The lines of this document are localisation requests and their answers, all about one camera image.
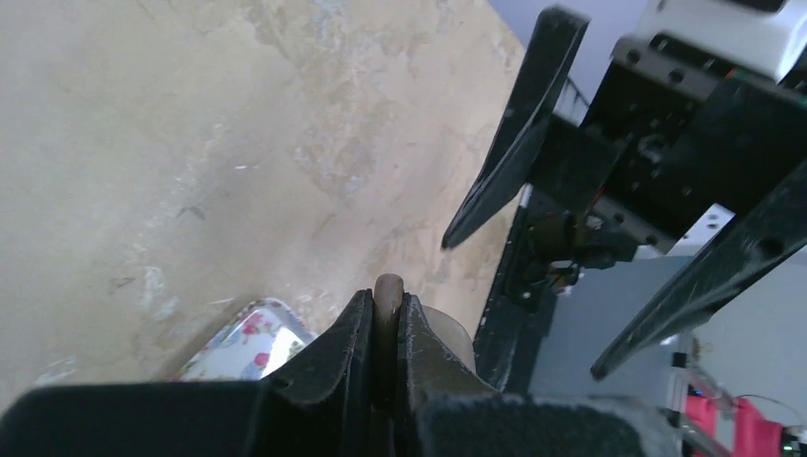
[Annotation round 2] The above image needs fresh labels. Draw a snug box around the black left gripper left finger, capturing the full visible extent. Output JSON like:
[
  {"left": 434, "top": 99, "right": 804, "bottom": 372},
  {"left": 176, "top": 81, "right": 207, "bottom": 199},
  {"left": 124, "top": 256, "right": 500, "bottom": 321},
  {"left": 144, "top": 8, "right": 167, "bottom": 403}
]
[{"left": 1, "top": 289, "right": 373, "bottom": 456}]

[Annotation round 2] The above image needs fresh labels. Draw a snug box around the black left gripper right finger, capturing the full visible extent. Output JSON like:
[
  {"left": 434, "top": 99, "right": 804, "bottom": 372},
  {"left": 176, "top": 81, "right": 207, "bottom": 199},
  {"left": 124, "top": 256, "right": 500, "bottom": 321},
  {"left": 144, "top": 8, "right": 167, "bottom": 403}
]
[{"left": 395, "top": 293, "right": 680, "bottom": 456}]

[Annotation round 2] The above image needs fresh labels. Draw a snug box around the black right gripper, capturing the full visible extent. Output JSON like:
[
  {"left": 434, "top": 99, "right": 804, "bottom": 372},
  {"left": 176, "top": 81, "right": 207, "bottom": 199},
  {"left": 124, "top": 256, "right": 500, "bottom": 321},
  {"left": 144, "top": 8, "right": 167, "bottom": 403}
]
[{"left": 441, "top": 6, "right": 806, "bottom": 380}]

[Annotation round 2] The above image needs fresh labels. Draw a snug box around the small brown mug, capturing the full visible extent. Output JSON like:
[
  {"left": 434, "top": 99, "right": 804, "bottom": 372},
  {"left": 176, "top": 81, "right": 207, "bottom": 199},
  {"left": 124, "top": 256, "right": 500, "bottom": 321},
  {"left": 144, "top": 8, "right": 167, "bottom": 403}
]
[{"left": 371, "top": 273, "right": 476, "bottom": 384}]

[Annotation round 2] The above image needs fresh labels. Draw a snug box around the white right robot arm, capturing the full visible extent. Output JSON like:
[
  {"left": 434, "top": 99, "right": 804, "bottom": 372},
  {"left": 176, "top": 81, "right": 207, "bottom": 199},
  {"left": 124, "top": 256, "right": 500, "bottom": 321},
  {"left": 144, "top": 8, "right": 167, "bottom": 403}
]
[{"left": 442, "top": 1, "right": 806, "bottom": 380}]

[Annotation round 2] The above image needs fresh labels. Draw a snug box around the floral serving tray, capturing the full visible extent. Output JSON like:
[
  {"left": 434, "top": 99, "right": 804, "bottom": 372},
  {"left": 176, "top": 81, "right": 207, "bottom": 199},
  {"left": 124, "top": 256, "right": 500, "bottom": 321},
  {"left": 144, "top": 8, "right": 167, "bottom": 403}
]
[{"left": 171, "top": 297, "right": 317, "bottom": 382}]

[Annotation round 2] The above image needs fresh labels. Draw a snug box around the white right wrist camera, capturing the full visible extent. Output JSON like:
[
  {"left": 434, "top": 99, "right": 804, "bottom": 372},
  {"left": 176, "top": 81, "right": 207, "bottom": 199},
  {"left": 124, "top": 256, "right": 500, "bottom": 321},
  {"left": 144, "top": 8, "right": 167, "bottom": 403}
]
[{"left": 634, "top": 0, "right": 806, "bottom": 82}]

